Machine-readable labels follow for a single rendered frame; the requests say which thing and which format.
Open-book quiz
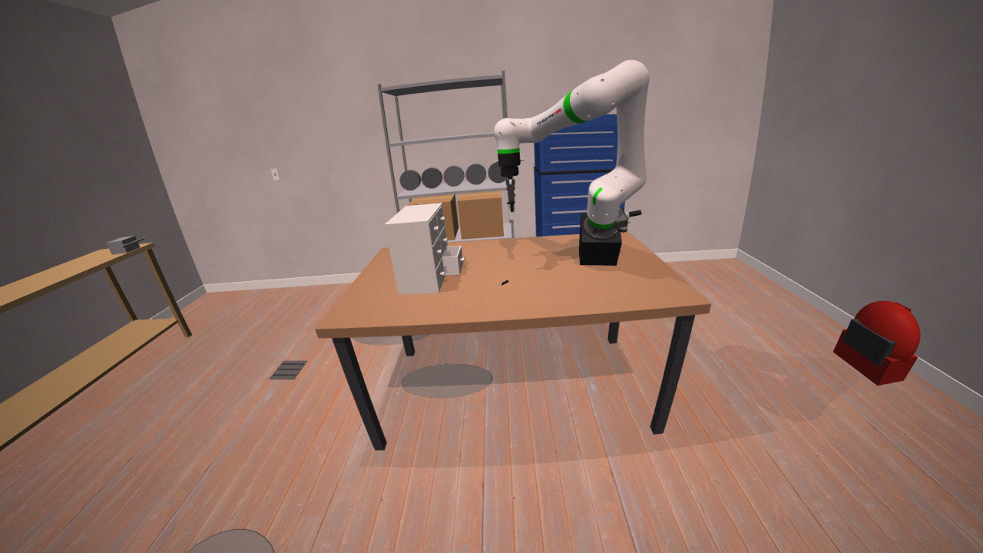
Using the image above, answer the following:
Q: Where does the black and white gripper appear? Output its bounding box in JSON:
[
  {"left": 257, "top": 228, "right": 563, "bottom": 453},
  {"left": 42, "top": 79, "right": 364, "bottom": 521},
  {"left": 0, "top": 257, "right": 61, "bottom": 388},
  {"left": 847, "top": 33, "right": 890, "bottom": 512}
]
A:
[{"left": 501, "top": 166, "right": 518, "bottom": 220}]

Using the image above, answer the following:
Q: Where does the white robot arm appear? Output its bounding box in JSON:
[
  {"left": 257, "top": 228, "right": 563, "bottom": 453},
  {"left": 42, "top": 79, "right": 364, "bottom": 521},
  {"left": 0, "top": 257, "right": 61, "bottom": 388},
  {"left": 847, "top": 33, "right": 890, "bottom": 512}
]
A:
[{"left": 494, "top": 60, "right": 650, "bottom": 240}]

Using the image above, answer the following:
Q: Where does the white chest of drawers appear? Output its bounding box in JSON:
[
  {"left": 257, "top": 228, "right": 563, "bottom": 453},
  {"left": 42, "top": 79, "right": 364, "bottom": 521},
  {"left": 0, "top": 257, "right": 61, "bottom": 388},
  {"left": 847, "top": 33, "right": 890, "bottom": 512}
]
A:
[{"left": 385, "top": 203, "right": 442, "bottom": 295}]

